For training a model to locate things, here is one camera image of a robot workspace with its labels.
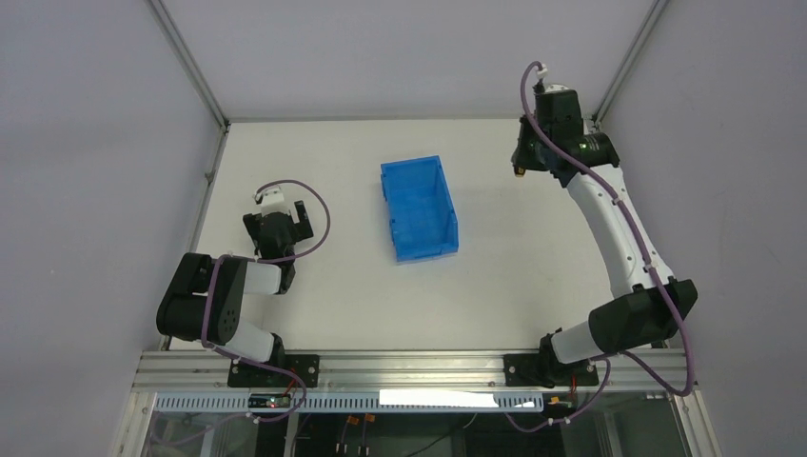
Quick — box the blue plastic storage bin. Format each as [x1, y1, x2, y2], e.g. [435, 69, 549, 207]
[381, 155, 460, 263]

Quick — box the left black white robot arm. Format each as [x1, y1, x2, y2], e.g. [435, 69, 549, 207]
[156, 200, 314, 368]

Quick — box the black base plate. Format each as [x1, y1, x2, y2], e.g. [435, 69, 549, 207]
[502, 352, 600, 388]
[226, 353, 321, 388]

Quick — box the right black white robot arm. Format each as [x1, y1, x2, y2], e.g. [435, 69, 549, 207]
[511, 84, 698, 387]

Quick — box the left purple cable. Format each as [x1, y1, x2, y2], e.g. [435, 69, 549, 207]
[200, 179, 332, 354]

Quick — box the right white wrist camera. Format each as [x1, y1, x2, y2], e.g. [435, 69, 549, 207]
[533, 68, 570, 94]

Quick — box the slotted grey cable duct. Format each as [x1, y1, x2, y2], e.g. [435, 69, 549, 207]
[154, 391, 544, 413]

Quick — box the aluminium extrusion rail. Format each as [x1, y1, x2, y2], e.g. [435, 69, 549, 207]
[130, 349, 699, 395]

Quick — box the purple cable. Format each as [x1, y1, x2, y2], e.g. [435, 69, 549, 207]
[200, 179, 332, 354]
[503, 61, 698, 435]

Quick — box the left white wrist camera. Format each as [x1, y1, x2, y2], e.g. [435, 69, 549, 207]
[254, 188, 285, 214]

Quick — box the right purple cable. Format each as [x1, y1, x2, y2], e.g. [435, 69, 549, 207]
[503, 61, 698, 435]

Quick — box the white label strip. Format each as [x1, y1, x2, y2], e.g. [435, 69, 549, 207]
[379, 389, 499, 408]

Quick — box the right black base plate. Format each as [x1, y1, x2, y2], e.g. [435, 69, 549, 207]
[502, 352, 600, 388]

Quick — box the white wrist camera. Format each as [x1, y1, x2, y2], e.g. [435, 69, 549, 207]
[533, 68, 570, 94]
[254, 188, 285, 214]

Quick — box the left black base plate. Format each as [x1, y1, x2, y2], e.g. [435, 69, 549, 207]
[226, 353, 321, 388]

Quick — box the small black controller board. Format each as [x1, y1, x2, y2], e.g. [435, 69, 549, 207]
[247, 394, 292, 409]

